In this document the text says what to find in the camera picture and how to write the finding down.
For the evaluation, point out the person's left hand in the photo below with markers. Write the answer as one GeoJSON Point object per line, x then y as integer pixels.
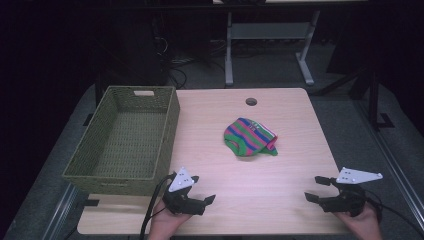
{"type": "Point", "coordinates": [165, 222]}

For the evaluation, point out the green woven basket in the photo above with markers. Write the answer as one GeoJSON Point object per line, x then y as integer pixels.
{"type": "Point", "coordinates": [128, 143]}

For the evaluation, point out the striped green pink blue sock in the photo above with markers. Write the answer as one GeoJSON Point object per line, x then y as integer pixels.
{"type": "Point", "coordinates": [248, 137]}

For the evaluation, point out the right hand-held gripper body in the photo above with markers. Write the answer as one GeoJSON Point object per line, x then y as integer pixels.
{"type": "Point", "coordinates": [346, 201]}

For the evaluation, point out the black metal stand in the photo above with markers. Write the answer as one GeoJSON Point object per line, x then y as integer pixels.
{"type": "Point", "coordinates": [372, 100]}

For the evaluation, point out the aluminium rail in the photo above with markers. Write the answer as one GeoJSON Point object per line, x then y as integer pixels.
{"type": "Point", "coordinates": [395, 156]}
{"type": "Point", "coordinates": [61, 213]}

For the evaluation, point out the person's right hand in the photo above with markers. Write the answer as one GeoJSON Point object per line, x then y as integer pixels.
{"type": "Point", "coordinates": [361, 225]}

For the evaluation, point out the white metal desk frame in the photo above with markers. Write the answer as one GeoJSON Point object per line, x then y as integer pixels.
{"type": "Point", "coordinates": [266, 31]}

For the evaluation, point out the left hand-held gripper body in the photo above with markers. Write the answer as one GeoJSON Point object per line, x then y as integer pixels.
{"type": "Point", "coordinates": [181, 201]}

